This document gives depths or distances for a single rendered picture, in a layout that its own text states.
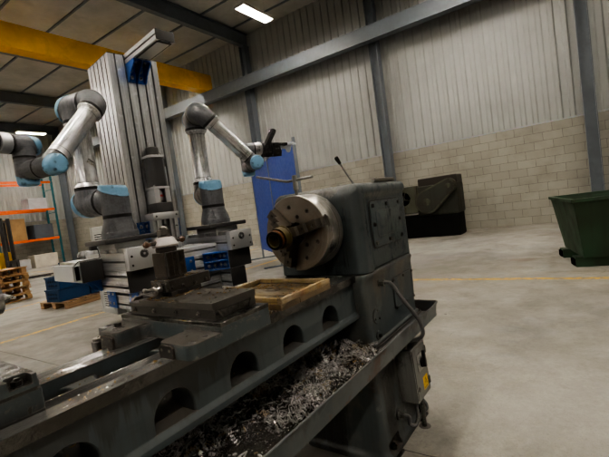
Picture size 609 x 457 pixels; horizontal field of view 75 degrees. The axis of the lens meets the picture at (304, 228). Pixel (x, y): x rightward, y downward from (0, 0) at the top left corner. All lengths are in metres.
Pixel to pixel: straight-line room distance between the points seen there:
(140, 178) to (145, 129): 0.25
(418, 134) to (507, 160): 2.44
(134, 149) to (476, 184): 10.11
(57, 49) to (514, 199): 12.44
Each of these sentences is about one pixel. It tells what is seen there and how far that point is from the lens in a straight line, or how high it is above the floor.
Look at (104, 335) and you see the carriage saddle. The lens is 1.30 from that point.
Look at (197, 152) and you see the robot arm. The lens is 2.25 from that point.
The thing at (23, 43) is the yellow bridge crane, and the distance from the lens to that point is 12.75.
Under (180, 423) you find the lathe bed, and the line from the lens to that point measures 1.10.
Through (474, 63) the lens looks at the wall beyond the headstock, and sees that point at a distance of 11.83.
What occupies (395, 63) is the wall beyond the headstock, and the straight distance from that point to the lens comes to 12.48.
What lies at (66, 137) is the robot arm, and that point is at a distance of 1.78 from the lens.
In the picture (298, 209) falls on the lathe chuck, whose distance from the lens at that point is 1.62.
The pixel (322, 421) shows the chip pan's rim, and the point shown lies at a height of 0.54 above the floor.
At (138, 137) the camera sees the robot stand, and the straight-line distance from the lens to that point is 2.14.
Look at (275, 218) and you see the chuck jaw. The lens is 1.62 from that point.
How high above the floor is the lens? 1.18
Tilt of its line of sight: 3 degrees down
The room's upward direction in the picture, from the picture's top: 8 degrees counter-clockwise
